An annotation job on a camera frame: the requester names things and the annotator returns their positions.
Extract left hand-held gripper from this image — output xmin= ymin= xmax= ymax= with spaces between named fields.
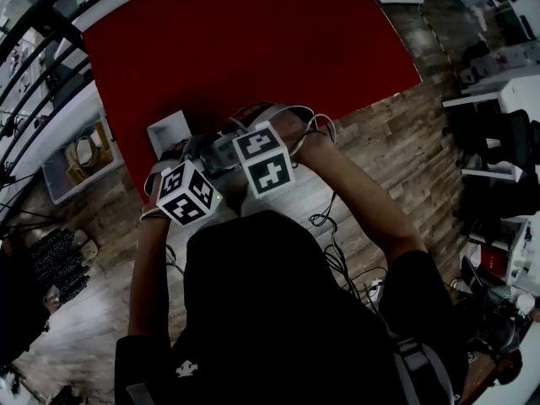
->
xmin=155 ymin=134 xmax=224 ymax=228

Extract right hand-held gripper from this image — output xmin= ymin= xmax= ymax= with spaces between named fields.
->
xmin=200 ymin=121 xmax=296 ymax=198

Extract white box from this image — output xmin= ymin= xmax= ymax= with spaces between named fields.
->
xmin=146 ymin=109 xmax=192 ymax=162

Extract person's right forearm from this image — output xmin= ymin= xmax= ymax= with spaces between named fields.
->
xmin=292 ymin=134 xmax=428 ymax=266

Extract person's left forearm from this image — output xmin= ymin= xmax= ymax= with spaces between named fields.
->
xmin=127 ymin=208 xmax=175 ymax=340

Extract red box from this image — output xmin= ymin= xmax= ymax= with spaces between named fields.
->
xmin=479 ymin=244 xmax=514 ymax=284

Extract person's right hand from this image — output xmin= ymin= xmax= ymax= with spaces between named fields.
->
xmin=229 ymin=100 xmax=318 ymax=154

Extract red tablecloth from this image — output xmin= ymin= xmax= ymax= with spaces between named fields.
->
xmin=80 ymin=0 xmax=424 ymax=204

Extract clear plastic storage bin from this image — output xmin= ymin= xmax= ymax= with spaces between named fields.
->
xmin=41 ymin=113 xmax=124 ymax=206

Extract person's black shirt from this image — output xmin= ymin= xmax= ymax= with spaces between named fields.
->
xmin=114 ymin=208 xmax=470 ymax=405

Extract black metal railing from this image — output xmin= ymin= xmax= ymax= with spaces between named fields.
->
xmin=0 ymin=0 xmax=187 ymax=173

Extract black office chair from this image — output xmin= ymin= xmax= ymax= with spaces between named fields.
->
xmin=454 ymin=175 xmax=540 ymax=236
xmin=445 ymin=98 xmax=540 ymax=177

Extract white desk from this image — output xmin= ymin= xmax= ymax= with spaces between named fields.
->
xmin=441 ymin=73 xmax=540 ymax=110

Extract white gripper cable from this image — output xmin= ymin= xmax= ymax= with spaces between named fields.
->
xmin=269 ymin=105 xmax=339 ymax=162

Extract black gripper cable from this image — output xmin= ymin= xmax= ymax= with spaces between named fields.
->
xmin=307 ymin=185 xmax=387 ymax=308

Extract grey backpack strap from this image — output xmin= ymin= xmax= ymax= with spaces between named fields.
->
xmin=389 ymin=334 xmax=457 ymax=405

